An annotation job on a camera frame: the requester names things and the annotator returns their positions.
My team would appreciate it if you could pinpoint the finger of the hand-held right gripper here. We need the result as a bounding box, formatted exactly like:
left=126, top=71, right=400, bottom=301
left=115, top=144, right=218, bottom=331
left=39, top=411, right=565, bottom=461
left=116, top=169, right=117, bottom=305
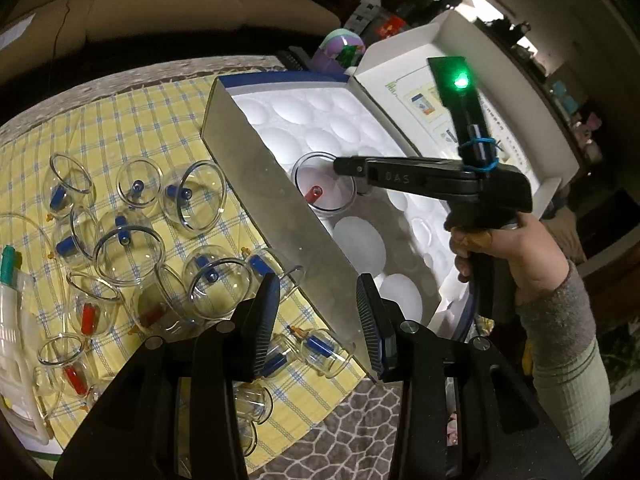
left=334, top=156, right=453, bottom=197

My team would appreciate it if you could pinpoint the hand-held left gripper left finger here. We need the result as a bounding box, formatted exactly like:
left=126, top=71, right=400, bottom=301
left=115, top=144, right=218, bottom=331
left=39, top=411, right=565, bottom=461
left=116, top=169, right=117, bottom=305
left=52, top=274, right=282, bottom=480

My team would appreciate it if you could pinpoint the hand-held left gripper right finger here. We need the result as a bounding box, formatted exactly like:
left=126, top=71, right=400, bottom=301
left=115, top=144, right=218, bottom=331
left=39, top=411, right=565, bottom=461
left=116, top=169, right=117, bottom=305
left=355, top=272, right=583, bottom=480

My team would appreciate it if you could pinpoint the large clear cup red valve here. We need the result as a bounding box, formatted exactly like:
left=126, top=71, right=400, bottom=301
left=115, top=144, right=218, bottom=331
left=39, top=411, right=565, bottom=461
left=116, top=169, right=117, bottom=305
left=291, top=152, right=357, bottom=218

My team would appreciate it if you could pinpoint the white foam tray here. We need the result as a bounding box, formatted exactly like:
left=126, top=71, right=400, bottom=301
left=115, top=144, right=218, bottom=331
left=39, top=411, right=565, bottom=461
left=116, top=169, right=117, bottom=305
left=227, top=82, right=473, bottom=331

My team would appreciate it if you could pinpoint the group of clear cupping cups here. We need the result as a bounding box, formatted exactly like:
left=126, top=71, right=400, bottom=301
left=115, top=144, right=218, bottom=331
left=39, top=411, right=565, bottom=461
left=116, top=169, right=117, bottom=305
left=32, top=152, right=333, bottom=453

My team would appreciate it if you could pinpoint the person's right hand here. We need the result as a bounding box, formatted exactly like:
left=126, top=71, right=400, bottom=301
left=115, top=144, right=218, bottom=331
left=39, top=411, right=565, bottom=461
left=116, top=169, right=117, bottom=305
left=448, top=212, right=571, bottom=307

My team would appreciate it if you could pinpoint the printed instruction sheet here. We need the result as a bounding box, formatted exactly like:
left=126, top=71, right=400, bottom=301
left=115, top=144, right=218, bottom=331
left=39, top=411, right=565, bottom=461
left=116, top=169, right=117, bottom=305
left=382, top=67, right=536, bottom=181

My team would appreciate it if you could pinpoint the teal box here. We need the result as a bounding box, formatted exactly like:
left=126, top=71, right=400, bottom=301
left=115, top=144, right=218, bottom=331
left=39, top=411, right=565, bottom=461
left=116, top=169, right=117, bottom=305
left=552, top=80, right=581, bottom=111

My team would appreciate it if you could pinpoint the purple green round container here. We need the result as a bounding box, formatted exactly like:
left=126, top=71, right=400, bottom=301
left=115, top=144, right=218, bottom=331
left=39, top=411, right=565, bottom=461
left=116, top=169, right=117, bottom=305
left=312, top=29, right=366, bottom=73

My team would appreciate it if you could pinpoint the red box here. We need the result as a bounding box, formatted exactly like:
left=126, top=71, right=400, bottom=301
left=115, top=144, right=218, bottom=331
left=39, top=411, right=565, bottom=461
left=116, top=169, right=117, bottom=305
left=375, top=15, right=408, bottom=41

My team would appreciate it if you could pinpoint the black ridged object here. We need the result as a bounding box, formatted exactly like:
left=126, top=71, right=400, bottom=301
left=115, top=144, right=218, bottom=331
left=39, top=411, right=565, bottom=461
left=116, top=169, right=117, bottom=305
left=282, top=46, right=313, bottom=71

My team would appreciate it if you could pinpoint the black and white box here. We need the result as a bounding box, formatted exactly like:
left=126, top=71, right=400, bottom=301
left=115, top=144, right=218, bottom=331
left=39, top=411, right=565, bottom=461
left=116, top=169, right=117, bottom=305
left=345, top=0, right=381, bottom=33

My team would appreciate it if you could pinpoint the green houseplant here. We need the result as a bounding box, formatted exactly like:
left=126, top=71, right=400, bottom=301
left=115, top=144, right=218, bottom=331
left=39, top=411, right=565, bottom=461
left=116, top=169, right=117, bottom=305
left=597, top=320, right=636, bottom=391

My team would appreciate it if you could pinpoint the yellow checked cloth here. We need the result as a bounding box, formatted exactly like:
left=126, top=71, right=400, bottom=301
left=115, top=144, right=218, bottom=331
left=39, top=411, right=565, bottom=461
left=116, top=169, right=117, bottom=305
left=0, top=72, right=371, bottom=471

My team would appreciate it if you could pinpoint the white cupping pump gun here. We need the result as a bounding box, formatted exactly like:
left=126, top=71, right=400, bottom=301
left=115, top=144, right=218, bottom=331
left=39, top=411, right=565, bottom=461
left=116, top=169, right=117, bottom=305
left=0, top=245, right=51, bottom=446

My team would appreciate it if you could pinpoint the beige sofa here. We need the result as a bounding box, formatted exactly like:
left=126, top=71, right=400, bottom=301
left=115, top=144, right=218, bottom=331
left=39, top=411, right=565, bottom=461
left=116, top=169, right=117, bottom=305
left=0, top=0, right=346, bottom=56

